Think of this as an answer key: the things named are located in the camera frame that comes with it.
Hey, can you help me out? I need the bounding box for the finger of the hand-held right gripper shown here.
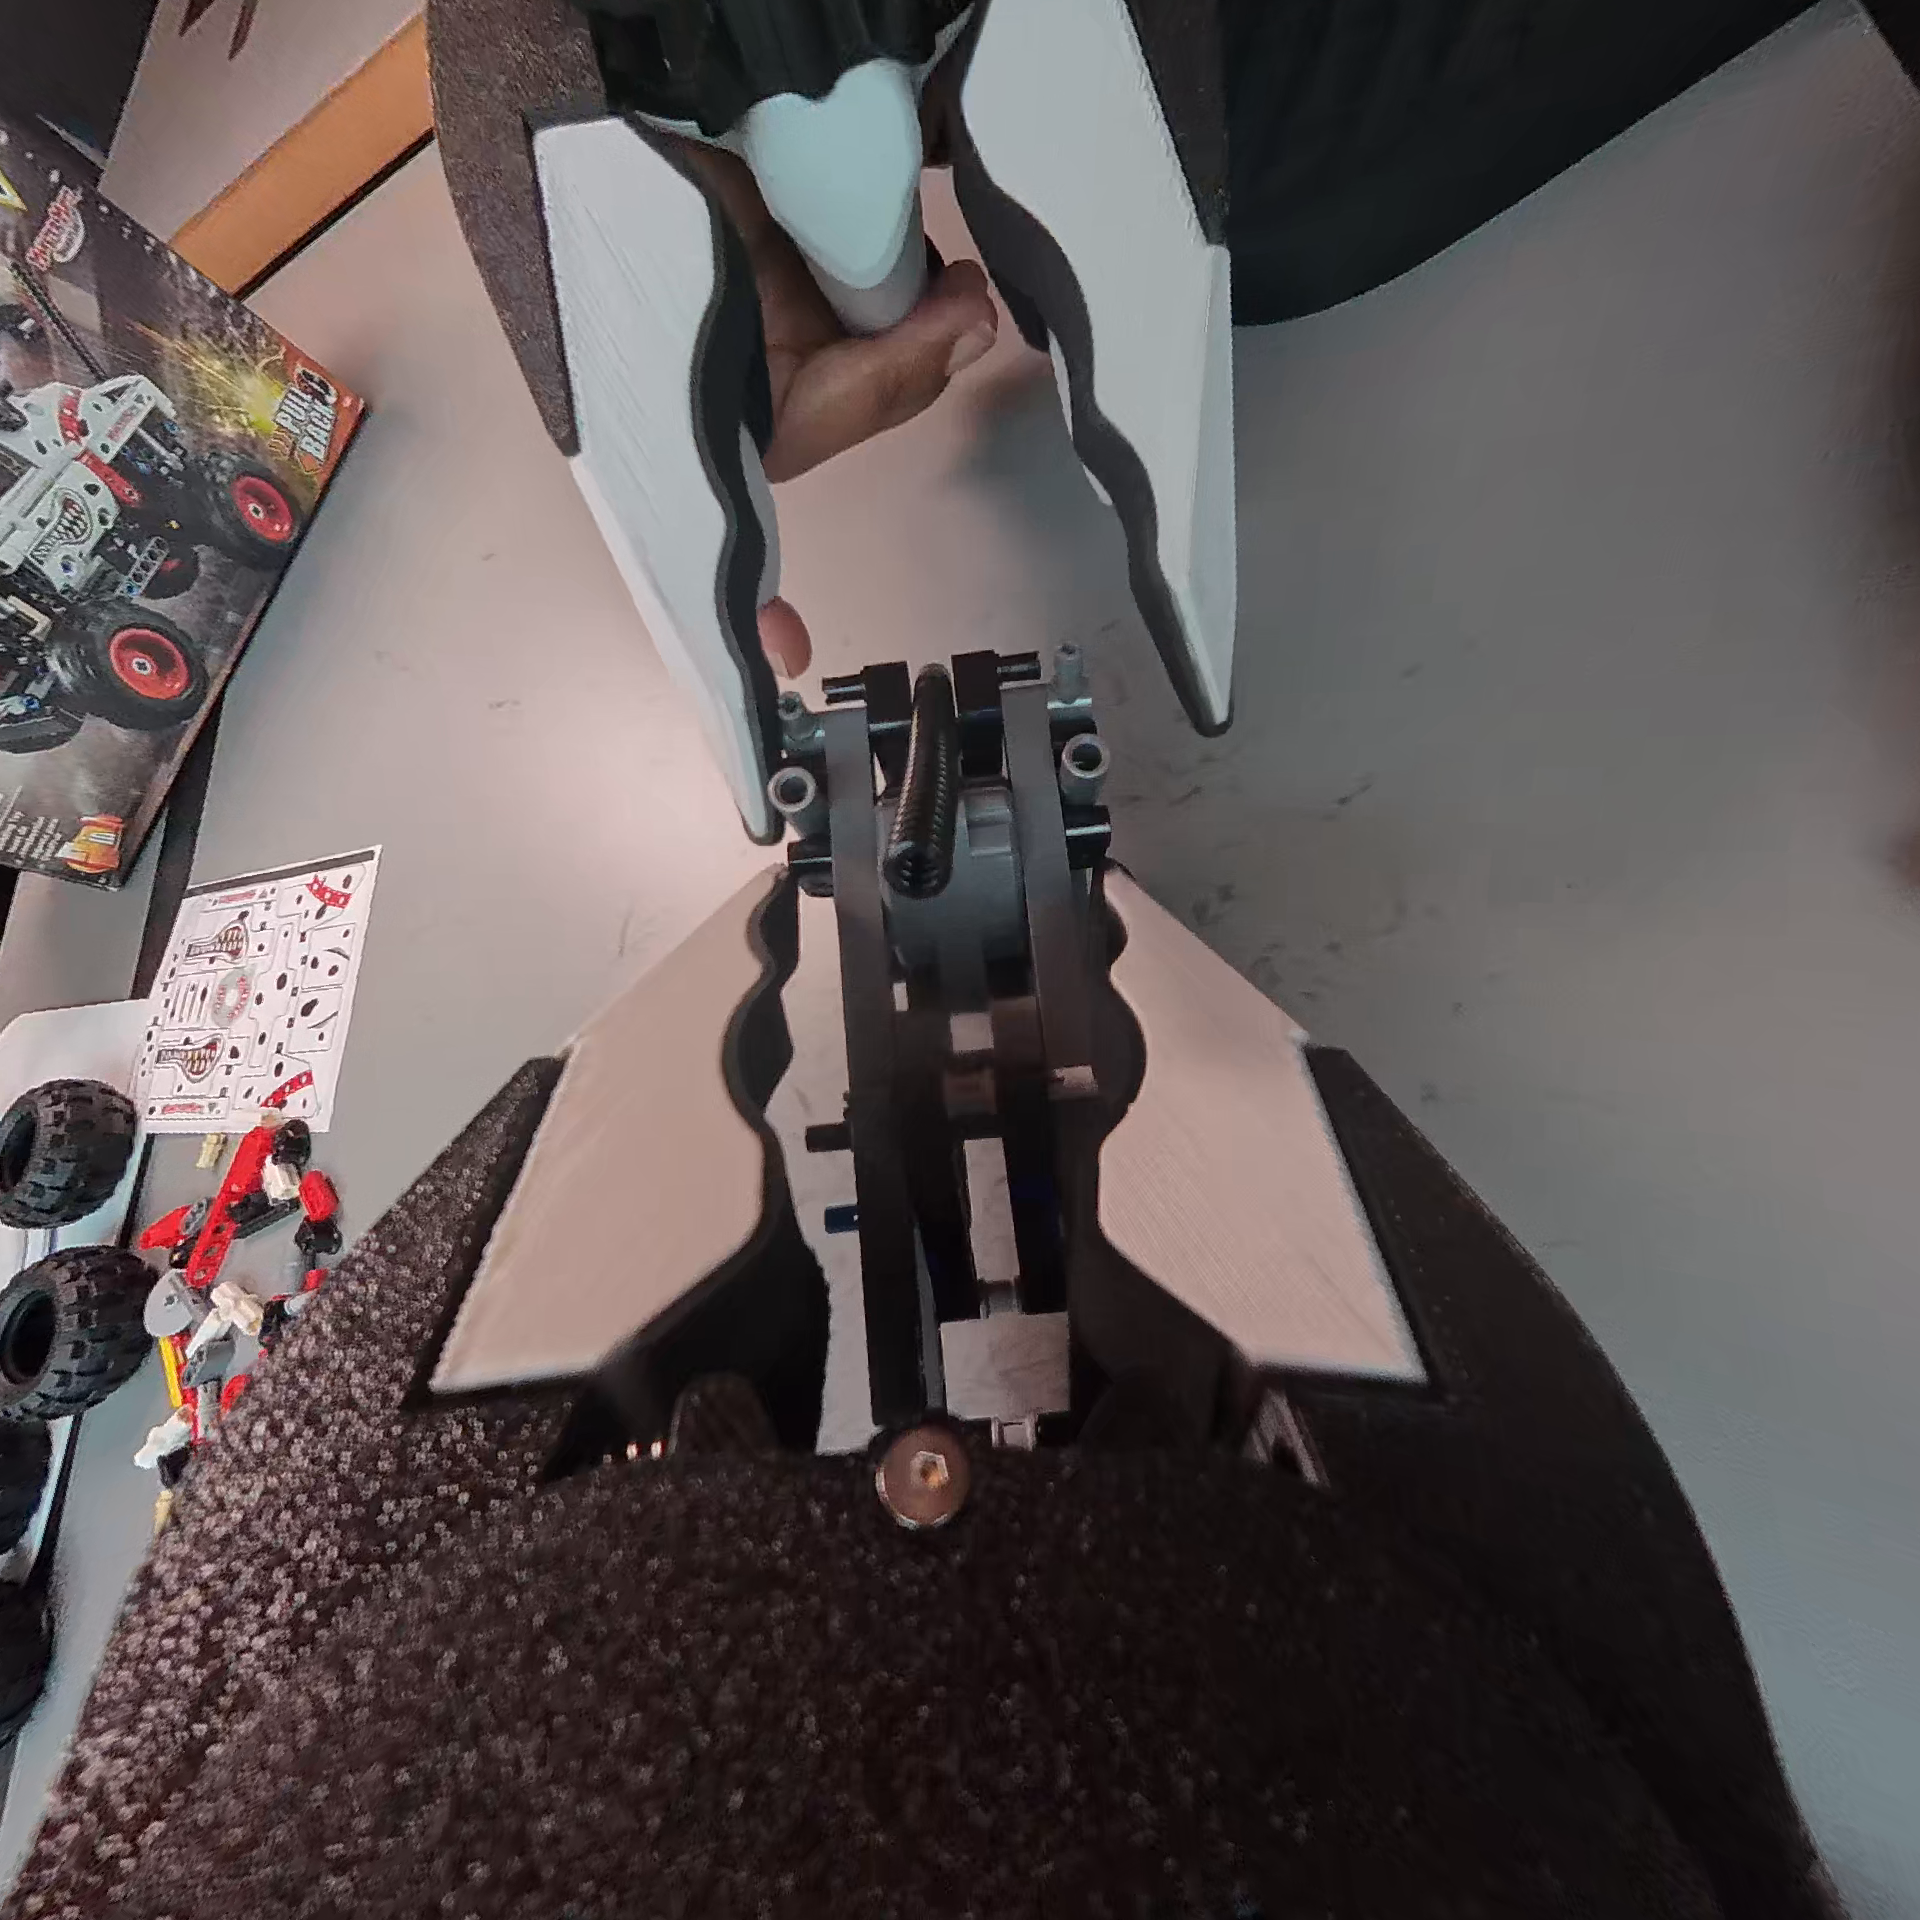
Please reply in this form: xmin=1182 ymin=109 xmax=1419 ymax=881
xmin=533 ymin=109 xmax=823 ymax=848
xmin=946 ymin=0 xmax=1237 ymax=742

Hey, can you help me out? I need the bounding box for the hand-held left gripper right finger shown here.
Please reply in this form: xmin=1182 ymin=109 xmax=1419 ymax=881
xmin=1099 ymin=869 xmax=1429 ymax=1383

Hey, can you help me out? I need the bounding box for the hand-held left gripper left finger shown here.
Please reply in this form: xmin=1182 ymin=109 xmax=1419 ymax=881
xmin=429 ymin=869 xmax=801 ymax=1399

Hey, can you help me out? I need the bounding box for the black grey toy chassis assembly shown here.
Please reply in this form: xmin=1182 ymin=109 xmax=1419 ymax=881
xmin=764 ymin=636 xmax=1124 ymax=1459

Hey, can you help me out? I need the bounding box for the grey desk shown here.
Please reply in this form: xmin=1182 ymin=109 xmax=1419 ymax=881
xmin=0 ymin=0 xmax=1920 ymax=1860

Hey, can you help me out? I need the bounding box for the person's right hand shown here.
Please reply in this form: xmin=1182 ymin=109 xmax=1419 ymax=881
xmin=704 ymin=139 xmax=1003 ymax=684

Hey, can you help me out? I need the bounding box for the wooden table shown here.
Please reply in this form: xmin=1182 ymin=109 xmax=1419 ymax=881
xmin=173 ymin=16 xmax=439 ymax=293

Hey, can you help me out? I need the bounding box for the pile of red white pieces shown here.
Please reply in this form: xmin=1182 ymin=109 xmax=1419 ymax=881
xmin=131 ymin=1118 xmax=348 ymax=1531

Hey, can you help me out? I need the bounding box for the white sticker sheet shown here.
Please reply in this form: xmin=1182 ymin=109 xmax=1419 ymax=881
xmin=131 ymin=845 xmax=387 ymax=1131

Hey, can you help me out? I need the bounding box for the toy truck set box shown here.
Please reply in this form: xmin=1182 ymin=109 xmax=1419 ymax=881
xmin=0 ymin=110 xmax=368 ymax=897

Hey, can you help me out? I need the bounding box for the white book stand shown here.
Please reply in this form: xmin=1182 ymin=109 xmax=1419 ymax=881
xmin=0 ymin=1010 xmax=154 ymax=1592

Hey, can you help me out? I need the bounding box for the black toy tyre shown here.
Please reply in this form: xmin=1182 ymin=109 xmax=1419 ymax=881
xmin=0 ymin=1416 xmax=59 ymax=1560
xmin=0 ymin=1076 xmax=143 ymax=1230
xmin=0 ymin=1245 xmax=164 ymax=1422

